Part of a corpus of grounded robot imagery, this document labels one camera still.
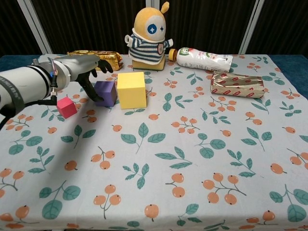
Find blue table cover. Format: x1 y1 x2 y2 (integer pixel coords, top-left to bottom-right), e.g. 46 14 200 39
0 54 308 85

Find yellow plush toy striped shirt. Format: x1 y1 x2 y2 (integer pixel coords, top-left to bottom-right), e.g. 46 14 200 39
124 1 174 66

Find purple cube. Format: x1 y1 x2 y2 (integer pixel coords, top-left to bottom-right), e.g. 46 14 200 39
93 80 118 107

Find small red cube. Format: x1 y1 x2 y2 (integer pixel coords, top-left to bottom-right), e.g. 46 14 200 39
56 97 77 119

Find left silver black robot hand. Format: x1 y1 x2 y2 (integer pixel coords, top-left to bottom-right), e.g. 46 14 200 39
61 54 114 102

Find gold bread snack package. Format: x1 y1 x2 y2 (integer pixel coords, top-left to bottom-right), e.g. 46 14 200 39
66 50 124 71

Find floral fruit print tablecloth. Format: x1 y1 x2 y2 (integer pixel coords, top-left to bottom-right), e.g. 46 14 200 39
0 54 308 231

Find dark pleated partition panel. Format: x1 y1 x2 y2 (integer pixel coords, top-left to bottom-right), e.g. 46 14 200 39
18 0 151 55
239 0 308 55
0 0 52 56
145 0 259 55

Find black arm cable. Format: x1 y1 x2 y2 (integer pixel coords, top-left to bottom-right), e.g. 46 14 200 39
0 95 59 130

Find gold red foil bag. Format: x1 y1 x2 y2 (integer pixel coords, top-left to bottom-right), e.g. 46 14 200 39
210 71 265 99

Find white bottle yellow cap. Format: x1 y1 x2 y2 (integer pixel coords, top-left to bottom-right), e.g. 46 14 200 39
168 47 233 73

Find large yellow cube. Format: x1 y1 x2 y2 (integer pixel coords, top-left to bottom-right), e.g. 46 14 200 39
117 71 147 110

